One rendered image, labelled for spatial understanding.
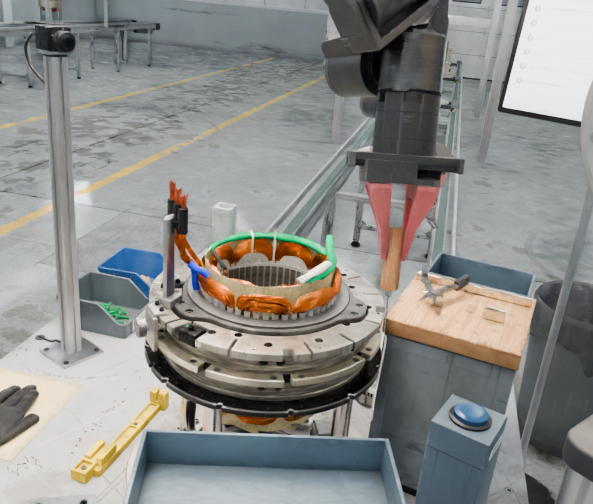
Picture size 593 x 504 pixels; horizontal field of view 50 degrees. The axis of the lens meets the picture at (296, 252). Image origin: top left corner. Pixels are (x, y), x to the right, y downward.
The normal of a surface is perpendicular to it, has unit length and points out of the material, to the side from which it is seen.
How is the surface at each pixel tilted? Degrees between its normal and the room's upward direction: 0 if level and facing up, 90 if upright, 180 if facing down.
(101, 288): 87
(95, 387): 0
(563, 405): 93
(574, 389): 93
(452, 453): 90
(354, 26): 122
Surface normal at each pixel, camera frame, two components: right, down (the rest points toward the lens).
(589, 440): 0.08, -0.92
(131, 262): -0.22, 0.31
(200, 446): 0.04, 0.38
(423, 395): -0.42, 0.31
